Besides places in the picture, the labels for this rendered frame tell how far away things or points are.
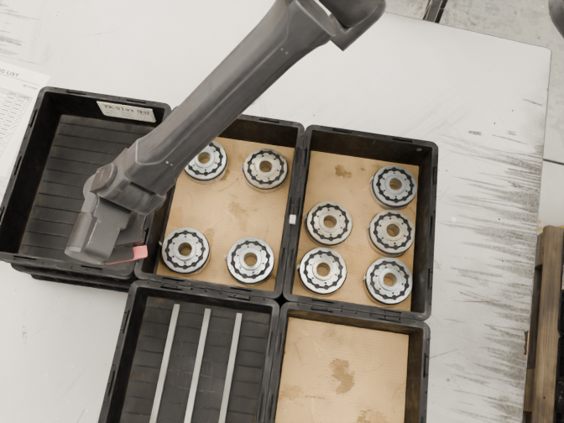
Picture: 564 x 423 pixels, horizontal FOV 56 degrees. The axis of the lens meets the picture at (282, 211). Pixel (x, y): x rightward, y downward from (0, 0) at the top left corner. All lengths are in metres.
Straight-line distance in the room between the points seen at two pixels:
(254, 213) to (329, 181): 0.19
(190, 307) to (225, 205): 0.24
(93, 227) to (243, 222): 0.51
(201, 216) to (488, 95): 0.88
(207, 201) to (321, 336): 0.40
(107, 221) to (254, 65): 0.31
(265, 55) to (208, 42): 1.01
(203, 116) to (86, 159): 0.72
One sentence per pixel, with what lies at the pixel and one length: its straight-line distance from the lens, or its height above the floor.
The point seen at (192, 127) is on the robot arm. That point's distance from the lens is 0.65.
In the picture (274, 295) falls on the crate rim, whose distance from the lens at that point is 1.07.
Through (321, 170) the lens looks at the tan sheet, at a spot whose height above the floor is 0.83.
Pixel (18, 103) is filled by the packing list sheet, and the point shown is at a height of 0.70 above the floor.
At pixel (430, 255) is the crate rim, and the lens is 1.14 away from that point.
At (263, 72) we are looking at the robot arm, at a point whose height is 1.48.
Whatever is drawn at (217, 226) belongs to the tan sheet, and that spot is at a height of 0.83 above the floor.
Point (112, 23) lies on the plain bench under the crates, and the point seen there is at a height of 0.70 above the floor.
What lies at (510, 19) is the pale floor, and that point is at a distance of 2.81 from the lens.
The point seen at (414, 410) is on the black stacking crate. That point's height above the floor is 0.89.
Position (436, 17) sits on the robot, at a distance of 1.87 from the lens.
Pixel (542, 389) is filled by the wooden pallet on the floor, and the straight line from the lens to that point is 2.07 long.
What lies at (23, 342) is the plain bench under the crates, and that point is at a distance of 1.39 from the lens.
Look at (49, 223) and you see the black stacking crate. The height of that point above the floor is 0.83.
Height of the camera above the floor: 1.98
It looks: 71 degrees down
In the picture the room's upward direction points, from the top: 7 degrees clockwise
